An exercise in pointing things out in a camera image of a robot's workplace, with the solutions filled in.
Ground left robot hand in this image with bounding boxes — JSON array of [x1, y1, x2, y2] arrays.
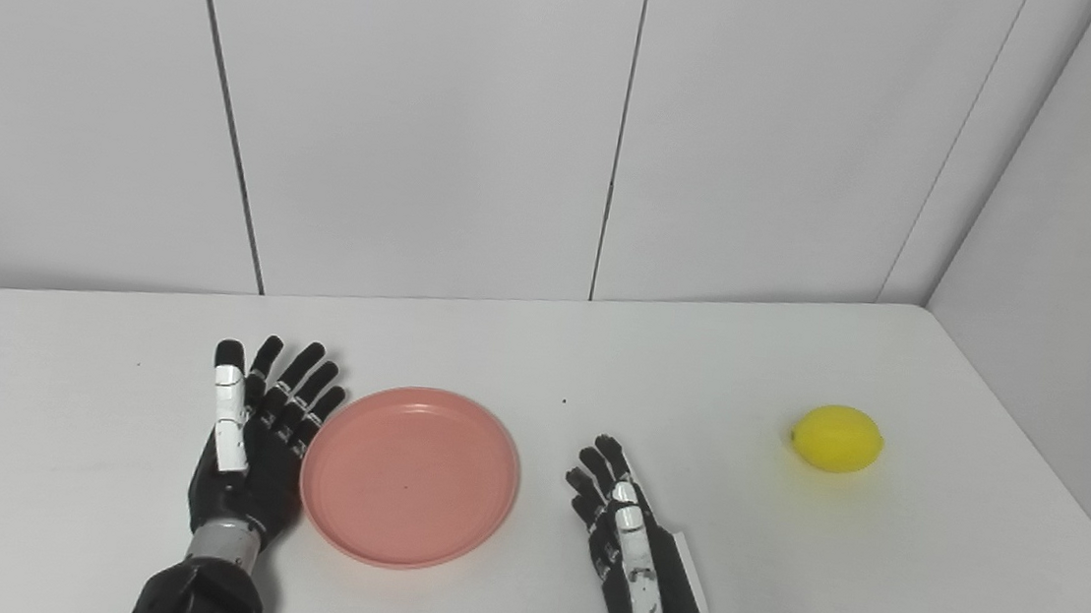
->
[[183, 329, 352, 560]]

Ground yellow lemon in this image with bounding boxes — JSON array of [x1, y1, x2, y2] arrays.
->
[[785, 400, 889, 478]]

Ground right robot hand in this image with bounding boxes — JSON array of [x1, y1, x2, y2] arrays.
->
[[553, 432, 729, 613]]

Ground pink plate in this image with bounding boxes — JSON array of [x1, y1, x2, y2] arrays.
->
[[292, 377, 528, 581]]

